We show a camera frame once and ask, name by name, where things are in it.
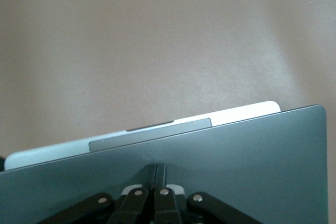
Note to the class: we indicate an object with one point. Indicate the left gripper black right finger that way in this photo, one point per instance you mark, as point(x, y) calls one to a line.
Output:
point(168, 208)

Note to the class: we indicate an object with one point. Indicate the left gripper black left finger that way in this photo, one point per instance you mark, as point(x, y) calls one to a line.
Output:
point(126, 208)

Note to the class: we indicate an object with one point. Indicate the grey laptop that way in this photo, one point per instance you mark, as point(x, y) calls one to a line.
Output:
point(236, 169)

